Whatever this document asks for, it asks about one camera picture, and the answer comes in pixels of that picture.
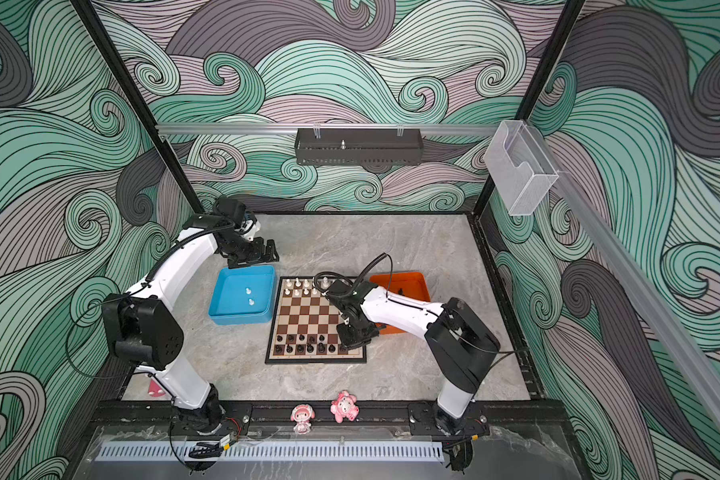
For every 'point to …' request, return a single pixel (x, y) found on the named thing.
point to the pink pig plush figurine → (344, 406)
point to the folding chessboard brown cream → (304, 325)
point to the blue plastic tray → (244, 295)
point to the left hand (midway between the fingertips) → (265, 256)
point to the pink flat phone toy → (155, 390)
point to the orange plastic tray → (412, 285)
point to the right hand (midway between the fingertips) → (352, 346)
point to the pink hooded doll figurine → (303, 415)
